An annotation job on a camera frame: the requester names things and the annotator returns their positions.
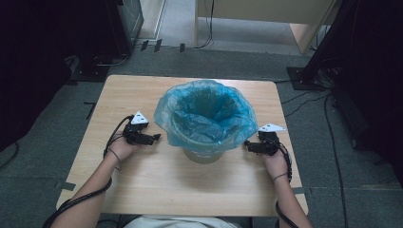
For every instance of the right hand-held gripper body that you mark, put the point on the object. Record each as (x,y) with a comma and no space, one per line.
(268,145)

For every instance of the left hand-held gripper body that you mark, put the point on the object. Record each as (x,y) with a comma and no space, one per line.
(135,131)

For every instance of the beige trash bin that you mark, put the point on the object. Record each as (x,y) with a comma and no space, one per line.
(202,156)

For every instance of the blue plastic trash bag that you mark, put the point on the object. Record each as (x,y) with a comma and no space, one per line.
(206,114)

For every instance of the person's right hand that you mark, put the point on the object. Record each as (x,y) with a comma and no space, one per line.
(276,163)

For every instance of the person's left hand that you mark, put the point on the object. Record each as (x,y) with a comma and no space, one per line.
(122,148)

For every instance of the black wrist band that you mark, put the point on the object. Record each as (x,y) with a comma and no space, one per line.
(280,176)
(114,155)

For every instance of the black tape cross mark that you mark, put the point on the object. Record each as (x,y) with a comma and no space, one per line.
(91,109)

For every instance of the grey tape piece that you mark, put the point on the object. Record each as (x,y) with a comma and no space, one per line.
(68,186)
(298,190)

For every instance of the black stand base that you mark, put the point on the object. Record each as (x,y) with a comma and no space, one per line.
(90,71)
(301,77)

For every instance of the black tape strip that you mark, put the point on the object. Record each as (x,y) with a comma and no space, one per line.
(182,47)
(144,45)
(157,45)

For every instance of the person's white shirt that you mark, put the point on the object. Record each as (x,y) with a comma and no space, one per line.
(180,222)

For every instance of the black cabinet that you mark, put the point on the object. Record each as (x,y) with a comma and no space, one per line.
(123,22)

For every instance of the black curtain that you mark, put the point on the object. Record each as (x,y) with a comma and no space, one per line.
(370,79)
(34,63)

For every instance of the light wooden desk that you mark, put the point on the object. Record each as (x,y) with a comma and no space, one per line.
(266,9)

